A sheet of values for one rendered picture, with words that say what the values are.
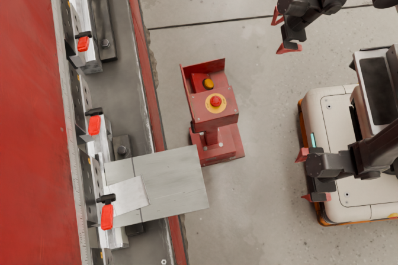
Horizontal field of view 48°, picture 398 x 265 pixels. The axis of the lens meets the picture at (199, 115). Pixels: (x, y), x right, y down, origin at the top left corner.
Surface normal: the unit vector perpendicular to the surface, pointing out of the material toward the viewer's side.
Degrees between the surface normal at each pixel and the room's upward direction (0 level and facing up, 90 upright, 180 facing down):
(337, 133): 0
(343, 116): 0
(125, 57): 0
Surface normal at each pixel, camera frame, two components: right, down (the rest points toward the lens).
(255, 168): -0.04, -0.30
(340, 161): 0.35, -0.32
